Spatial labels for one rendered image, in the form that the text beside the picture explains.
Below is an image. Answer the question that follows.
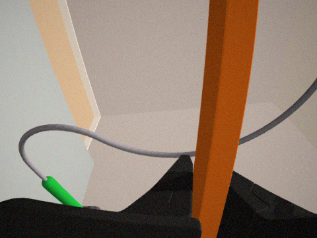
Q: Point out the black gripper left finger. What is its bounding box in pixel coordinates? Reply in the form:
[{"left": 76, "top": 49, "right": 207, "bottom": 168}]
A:
[{"left": 0, "top": 154, "right": 201, "bottom": 238}]

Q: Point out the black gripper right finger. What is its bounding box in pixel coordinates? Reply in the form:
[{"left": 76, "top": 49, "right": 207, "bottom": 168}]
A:
[{"left": 217, "top": 170, "right": 317, "bottom": 238}]

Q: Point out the orange handle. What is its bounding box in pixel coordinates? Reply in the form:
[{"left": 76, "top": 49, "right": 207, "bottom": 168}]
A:
[{"left": 192, "top": 0, "right": 259, "bottom": 238}]

